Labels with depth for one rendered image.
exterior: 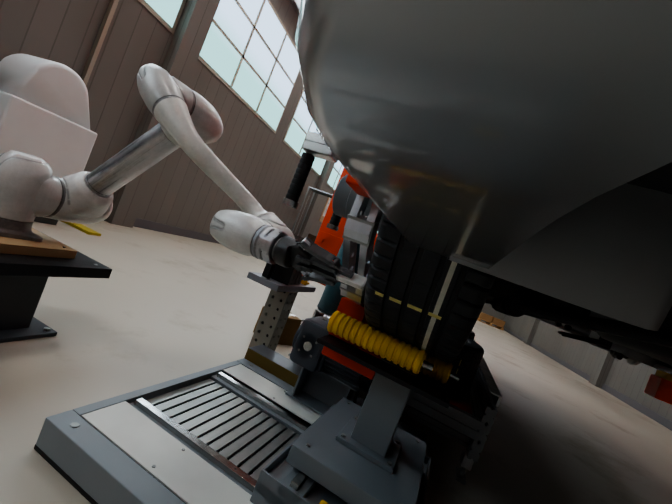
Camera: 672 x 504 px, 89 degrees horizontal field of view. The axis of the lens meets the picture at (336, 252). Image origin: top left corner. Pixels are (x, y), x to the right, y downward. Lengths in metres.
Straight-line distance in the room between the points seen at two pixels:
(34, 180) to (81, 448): 0.89
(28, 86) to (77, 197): 2.02
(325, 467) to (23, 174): 1.28
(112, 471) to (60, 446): 0.16
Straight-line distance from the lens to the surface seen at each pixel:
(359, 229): 0.74
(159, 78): 1.24
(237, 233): 0.88
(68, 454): 1.06
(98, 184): 1.56
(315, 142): 0.93
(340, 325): 0.87
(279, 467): 0.99
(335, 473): 0.91
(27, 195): 1.53
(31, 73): 3.55
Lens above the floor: 0.69
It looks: level
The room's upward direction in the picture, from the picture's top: 21 degrees clockwise
